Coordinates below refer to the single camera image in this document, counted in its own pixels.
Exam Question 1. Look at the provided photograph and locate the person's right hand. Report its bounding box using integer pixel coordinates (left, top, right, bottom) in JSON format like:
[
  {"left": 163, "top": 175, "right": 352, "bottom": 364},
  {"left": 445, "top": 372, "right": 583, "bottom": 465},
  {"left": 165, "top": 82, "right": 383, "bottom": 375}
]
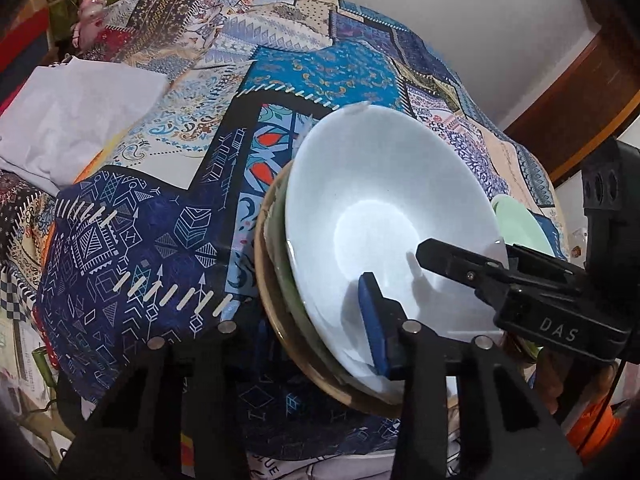
[{"left": 502, "top": 332, "right": 568, "bottom": 413}]

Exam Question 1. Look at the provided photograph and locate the green plate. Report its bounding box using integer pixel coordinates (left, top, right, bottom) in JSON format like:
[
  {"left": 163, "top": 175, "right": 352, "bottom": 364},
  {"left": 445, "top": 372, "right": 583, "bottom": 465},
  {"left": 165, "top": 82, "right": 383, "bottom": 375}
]
[{"left": 490, "top": 194, "right": 558, "bottom": 261}]

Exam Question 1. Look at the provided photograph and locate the white bowl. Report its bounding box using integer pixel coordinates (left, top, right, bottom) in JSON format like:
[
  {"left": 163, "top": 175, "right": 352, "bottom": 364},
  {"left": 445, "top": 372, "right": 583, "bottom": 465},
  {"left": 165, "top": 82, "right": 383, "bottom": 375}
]
[{"left": 284, "top": 105, "right": 511, "bottom": 403}]

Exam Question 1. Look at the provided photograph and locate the brown wooden door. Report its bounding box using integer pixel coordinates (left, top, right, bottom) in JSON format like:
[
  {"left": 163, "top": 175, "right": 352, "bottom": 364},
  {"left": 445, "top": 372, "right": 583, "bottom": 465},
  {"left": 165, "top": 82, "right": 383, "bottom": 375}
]
[{"left": 502, "top": 0, "right": 640, "bottom": 186}]

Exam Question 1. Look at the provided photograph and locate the pink plate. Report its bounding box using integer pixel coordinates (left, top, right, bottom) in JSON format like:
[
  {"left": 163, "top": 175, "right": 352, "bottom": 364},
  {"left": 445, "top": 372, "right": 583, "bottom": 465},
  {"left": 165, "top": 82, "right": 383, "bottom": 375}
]
[{"left": 254, "top": 160, "right": 406, "bottom": 418}]

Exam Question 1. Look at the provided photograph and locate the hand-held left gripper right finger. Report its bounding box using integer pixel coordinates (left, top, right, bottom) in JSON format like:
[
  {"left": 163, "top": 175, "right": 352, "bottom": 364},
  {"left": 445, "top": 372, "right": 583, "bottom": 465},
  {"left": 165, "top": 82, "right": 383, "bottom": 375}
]
[{"left": 358, "top": 272, "right": 583, "bottom": 480}]

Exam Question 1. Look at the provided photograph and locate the green cardboard box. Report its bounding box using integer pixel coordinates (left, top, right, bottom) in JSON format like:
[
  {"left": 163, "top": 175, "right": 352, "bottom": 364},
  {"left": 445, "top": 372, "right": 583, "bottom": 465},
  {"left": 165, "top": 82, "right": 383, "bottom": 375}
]
[{"left": 47, "top": 0, "right": 161, "bottom": 41}]

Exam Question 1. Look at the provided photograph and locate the pink bunny toy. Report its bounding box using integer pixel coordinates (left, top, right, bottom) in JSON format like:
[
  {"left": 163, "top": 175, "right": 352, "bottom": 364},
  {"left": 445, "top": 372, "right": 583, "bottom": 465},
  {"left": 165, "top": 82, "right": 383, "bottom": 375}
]
[{"left": 72, "top": 0, "right": 108, "bottom": 48}]

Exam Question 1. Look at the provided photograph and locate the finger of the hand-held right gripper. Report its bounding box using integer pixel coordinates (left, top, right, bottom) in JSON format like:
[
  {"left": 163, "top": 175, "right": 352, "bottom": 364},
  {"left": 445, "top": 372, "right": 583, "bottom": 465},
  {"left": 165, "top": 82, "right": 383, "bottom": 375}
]
[
  {"left": 416, "top": 238, "right": 506, "bottom": 301},
  {"left": 505, "top": 242, "right": 586, "bottom": 281}
]

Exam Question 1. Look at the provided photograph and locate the green bowl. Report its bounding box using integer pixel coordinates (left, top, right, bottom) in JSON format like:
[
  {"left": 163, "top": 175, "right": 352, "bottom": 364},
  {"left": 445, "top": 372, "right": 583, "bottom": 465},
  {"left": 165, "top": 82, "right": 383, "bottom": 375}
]
[{"left": 272, "top": 195, "right": 401, "bottom": 406}]

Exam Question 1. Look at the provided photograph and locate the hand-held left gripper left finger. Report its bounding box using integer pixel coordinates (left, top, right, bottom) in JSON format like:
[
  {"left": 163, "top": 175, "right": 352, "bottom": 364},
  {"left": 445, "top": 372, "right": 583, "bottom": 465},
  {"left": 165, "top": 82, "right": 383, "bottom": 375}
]
[{"left": 59, "top": 305, "right": 266, "bottom": 480}]

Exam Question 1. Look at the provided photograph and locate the patchwork printed blanket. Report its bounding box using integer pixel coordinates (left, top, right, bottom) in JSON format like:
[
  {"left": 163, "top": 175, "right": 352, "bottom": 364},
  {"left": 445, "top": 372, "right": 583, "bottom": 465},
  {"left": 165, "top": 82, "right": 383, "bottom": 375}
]
[{"left": 0, "top": 0, "right": 568, "bottom": 461}]

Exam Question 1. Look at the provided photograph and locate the white cloth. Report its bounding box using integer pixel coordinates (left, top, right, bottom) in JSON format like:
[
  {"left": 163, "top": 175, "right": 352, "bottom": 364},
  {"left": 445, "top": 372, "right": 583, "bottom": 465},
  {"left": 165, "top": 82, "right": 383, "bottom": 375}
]
[{"left": 0, "top": 57, "right": 168, "bottom": 196}]

